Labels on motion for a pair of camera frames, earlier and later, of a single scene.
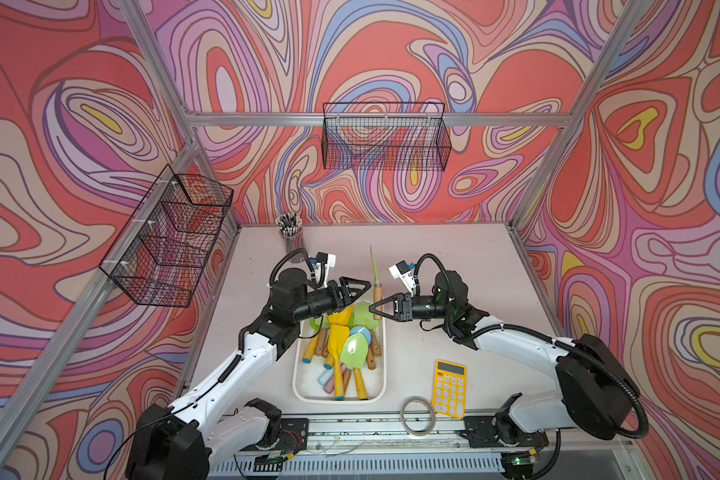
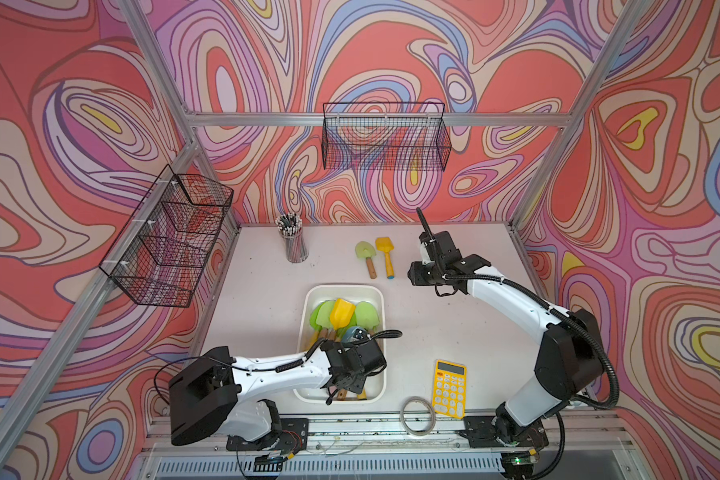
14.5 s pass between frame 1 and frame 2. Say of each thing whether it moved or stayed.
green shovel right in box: stayed
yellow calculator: stayed
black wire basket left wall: stayed
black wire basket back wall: stayed
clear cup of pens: stayed
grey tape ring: stayed
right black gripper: moved
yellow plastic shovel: moved
